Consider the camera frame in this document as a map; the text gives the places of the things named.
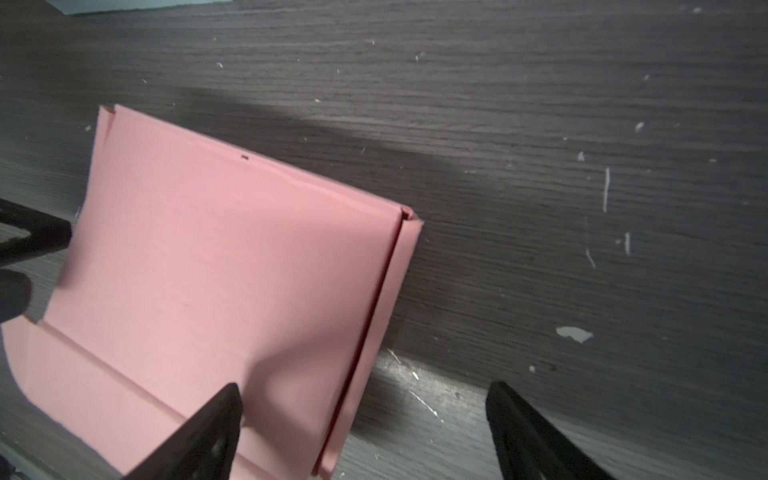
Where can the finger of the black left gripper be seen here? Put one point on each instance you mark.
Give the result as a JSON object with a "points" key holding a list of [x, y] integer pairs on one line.
{"points": [[45, 234], [15, 294]]}

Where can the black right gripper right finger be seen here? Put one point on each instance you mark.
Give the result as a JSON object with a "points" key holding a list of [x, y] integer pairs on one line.
{"points": [[528, 446]]}

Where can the pink paper boxes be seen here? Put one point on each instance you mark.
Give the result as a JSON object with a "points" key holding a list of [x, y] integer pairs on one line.
{"points": [[195, 264]]}

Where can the light blue paper box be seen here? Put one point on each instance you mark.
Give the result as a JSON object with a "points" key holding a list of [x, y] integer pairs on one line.
{"points": [[82, 7]]}

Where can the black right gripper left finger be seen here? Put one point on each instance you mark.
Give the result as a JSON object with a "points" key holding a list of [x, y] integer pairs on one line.
{"points": [[203, 448]]}

